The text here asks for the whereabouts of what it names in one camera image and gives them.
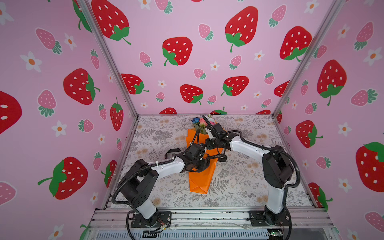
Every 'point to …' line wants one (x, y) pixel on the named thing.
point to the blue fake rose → (195, 120)
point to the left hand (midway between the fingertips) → (206, 163)
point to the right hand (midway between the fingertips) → (205, 144)
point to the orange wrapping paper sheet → (200, 182)
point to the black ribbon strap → (224, 155)
